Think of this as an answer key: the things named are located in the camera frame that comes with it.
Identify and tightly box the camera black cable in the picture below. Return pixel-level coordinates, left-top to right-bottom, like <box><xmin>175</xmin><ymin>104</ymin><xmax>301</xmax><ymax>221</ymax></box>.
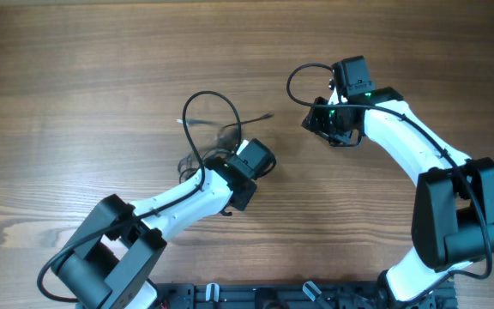
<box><xmin>286</xmin><ymin>63</ymin><xmax>494</xmax><ymax>309</ymax></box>
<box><xmin>36</xmin><ymin>90</ymin><xmax>243</xmax><ymax>304</ymax></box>

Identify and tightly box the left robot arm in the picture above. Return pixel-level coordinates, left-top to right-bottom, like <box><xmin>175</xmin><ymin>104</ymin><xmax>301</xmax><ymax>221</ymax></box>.
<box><xmin>51</xmin><ymin>139</ymin><xmax>276</xmax><ymax>309</ymax></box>

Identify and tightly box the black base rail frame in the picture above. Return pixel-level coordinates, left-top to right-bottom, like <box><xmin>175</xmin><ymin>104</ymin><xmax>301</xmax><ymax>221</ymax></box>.
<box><xmin>152</xmin><ymin>281</ymin><xmax>458</xmax><ymax>309</ymax></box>

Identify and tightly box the black multi-plug cable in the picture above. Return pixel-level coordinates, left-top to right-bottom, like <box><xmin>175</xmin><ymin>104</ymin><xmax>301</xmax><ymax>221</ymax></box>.
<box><xmin>176</xmin><ymin>112</ymin><xmax>274</xmax><ymax>185</ymax></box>

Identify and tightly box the left camera black cable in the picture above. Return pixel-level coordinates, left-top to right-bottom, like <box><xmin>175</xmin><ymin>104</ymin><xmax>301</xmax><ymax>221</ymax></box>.
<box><xmin>36</xmin><ymin>90</ymin><xmax>243</xmax><ymax>304</ymax></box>

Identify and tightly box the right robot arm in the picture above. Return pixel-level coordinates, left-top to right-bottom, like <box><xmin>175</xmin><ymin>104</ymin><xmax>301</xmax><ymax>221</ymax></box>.
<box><xmin>302</xmin><ymin>56</ymin><xmax>494</xmax><ymax>308</ymax></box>

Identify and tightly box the right camera black cable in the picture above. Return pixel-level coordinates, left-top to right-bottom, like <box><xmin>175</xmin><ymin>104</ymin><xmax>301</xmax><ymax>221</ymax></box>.
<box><xmin>286</xmin><ymin>63</ymin><xmax>494</xmax><ymax>309</ymax></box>

